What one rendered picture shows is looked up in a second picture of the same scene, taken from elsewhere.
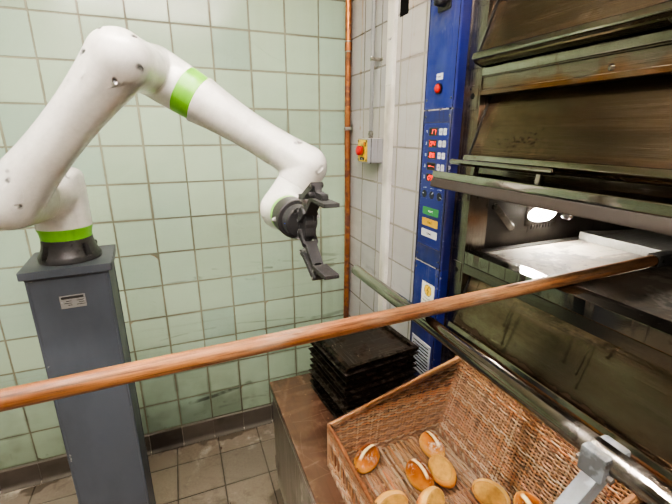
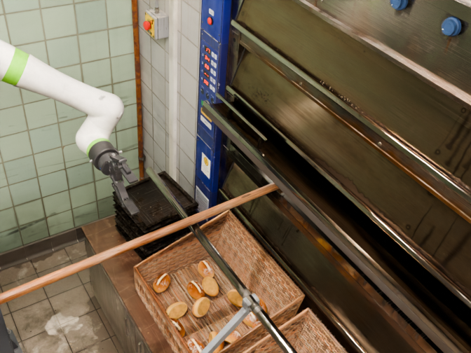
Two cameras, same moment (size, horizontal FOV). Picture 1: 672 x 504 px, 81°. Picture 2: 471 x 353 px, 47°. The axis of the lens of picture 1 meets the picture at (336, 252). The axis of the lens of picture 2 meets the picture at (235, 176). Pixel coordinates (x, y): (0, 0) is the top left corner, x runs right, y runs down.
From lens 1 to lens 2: 1.17 m
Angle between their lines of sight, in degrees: 26
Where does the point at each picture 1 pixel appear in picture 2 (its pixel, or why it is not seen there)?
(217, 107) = (39, 82)
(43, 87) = not seen: outside the picture
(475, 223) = not seen: hidden behind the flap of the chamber
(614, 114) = (302, 108)
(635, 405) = (303, 258)
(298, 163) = (103, 114)
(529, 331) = (264, 207)
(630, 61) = (308, 87)
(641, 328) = (306, 223)
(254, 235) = not seen: hidden behind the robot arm
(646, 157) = (309, 145)
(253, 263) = (48, 115)
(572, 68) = (285, 69)
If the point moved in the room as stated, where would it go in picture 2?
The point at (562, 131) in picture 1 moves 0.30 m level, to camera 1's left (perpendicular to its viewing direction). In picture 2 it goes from (280, 103) to (193, 106)
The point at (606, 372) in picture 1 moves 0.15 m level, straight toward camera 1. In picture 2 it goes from (295, 239) to (279, 265)
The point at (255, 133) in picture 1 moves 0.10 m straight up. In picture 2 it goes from (69, 96) to (66, 69)
